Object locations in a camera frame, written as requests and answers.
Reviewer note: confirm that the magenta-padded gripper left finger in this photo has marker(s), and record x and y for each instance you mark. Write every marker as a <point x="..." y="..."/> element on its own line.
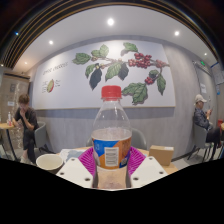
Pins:
<point x="75" y="170"/>

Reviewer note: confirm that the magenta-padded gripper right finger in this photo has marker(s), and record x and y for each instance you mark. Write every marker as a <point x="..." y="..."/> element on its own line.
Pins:
<point x="148" y="170"/>

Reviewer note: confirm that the clear red-capped drink bottle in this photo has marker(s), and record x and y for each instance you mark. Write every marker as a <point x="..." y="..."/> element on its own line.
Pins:
<point x="111" y="133"/>

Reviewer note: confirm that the white paper grey print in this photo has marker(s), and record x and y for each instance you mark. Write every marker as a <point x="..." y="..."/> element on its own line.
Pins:
<point x="71" y="154"/>

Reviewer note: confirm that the small brown cardboard box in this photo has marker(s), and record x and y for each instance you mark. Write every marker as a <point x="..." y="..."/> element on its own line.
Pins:
<point x="161" y="156"/>

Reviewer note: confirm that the black mug white inside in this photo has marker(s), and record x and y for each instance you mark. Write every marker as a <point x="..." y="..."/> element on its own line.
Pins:
<point x="49" y="162"/>

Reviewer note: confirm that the person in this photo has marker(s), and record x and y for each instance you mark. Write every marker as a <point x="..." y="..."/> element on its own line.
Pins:
<point x="201" y="120"/>
<point x="28" y="123"/>

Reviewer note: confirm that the small round wooden table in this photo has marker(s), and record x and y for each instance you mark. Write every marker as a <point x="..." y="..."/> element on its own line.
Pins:
<point x="5" y="126"/>

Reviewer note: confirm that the small clear bottle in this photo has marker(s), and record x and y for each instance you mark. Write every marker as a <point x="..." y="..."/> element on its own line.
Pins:
<point x="9" y="119"/>

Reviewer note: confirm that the white paper door notice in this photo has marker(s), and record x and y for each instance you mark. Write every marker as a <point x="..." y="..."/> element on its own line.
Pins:
<point x="203" y="88"/>

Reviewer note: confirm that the green exit sign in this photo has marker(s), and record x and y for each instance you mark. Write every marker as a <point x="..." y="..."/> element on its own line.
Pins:
<point x="202" y="62"/>

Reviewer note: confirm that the round ceiling lights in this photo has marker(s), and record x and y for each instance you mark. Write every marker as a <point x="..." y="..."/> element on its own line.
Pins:
<point x="110" y="21"/>

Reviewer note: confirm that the coffee branch wall mural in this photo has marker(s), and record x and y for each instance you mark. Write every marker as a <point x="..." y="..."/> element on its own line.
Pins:
<point x="66" y="90"/>

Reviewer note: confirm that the white wall notice board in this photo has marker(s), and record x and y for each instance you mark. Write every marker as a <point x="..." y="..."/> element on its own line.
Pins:
<point x="219" y="75"/>

